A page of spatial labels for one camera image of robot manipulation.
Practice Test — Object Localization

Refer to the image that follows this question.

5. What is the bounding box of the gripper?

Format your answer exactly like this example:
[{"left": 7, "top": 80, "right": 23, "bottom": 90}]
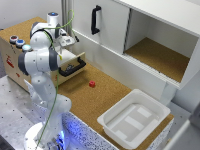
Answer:
[{"left": 59, "top": 32, "right": 81, "bottom": 50}]

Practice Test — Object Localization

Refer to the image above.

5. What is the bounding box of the wooden drawer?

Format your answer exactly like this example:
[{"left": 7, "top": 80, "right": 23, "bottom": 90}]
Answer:
[{"left": 57, "top": 49, "right": 88, "bottom": 79}]

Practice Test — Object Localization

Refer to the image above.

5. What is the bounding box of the pink block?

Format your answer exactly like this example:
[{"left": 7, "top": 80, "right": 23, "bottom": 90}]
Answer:
[{"left": 88, "top": 80, "right": 97, "bottom": 89}]

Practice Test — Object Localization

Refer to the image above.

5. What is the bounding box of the green button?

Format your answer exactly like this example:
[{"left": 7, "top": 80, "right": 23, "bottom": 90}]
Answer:
[{"left": 21, "top": 43, "right": 33, "bottom": 53}]

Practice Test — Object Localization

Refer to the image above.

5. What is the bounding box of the white sliding door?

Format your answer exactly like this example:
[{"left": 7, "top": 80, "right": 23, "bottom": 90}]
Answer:
[{"left": 72, "top": 0, "right": 131, "bottom": 56}]

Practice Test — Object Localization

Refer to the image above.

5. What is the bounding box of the blue button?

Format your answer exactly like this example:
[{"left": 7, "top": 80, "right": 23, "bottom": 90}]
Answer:
[{"left": 15, "top": 38, "right": 26, "bottom": 49}]

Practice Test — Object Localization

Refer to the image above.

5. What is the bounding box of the red button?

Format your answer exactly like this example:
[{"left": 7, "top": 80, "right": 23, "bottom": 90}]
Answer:
[{"left": 9, "top": 35, "right": 19, "bottom": 45}]

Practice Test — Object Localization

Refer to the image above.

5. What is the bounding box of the white cabinet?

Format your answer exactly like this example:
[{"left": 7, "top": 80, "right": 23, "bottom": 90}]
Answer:
[{"left": 71, "top": 0, "right": 200, "bottom": 108}]

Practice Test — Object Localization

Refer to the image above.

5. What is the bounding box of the white plastic box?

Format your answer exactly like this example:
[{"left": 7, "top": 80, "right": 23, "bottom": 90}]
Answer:
[{"left": 96, "top": 88, "right": 172, "bottom": 150}]

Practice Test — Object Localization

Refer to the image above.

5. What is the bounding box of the black drawer handle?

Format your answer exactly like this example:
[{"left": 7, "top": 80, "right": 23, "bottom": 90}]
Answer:
[{"left": 58, "top": 56, "right": 87, "bottom": 78}]

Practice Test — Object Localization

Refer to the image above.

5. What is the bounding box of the black door handle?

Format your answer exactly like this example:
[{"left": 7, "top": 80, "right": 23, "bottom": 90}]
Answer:
[{"left": 90, "top": 4, "right": 102, "bottom": 36}]

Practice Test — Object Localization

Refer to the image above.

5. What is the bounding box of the green cable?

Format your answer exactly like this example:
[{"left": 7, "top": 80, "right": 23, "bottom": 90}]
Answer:
[{"left": 34, "top": 9, "right": 76, "bottom": 150}]

